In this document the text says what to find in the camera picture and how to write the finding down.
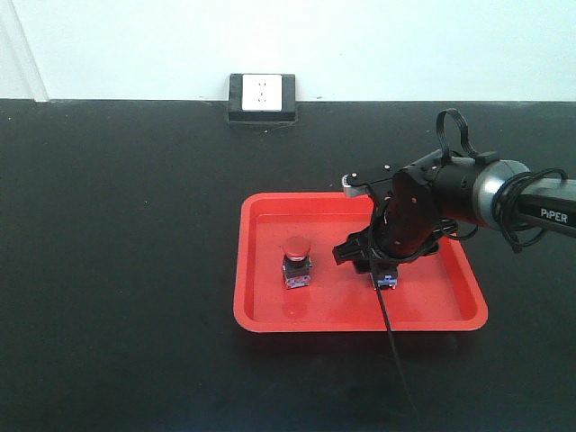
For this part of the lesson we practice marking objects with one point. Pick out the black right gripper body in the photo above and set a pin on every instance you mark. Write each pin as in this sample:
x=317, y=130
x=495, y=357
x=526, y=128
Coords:
x=404, y=208

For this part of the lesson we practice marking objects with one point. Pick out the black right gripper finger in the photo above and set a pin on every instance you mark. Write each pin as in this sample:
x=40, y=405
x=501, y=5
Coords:
x=428, y=247
x=354, y=249

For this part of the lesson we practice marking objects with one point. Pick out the yellow mushroom push button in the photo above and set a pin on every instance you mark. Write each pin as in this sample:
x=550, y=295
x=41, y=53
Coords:
x=384, y=277

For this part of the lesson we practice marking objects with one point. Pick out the red mushroom push button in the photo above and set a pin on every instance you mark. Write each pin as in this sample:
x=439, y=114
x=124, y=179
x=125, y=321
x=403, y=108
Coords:
x=297, y=263

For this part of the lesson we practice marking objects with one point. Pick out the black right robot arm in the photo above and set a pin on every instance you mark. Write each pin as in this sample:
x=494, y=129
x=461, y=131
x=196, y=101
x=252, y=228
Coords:
x=502, y=195

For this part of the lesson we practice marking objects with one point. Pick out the red plastic tray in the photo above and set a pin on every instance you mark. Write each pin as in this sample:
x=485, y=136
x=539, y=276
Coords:
x=434, y=293

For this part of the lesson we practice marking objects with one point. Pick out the white socket black housing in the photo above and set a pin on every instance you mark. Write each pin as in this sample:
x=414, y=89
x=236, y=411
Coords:
x=262, y=98

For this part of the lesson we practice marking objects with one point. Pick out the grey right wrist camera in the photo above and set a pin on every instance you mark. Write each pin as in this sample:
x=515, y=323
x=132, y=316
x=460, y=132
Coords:
x=353, y=185

